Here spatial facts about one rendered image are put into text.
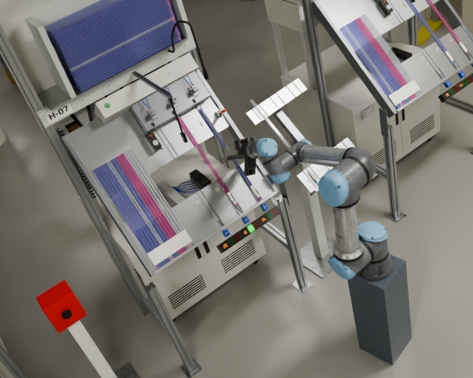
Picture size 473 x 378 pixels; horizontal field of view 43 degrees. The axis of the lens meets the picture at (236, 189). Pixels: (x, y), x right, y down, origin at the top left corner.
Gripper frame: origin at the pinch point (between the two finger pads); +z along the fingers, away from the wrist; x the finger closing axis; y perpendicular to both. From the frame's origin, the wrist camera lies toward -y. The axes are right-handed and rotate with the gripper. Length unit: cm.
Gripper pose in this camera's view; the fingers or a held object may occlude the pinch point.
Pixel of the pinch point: (236, 157)
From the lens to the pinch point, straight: 264.3
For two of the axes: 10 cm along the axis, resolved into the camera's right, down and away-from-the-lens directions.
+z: -3.7, 0.0, 9.3
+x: -9.1, 2.0, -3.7
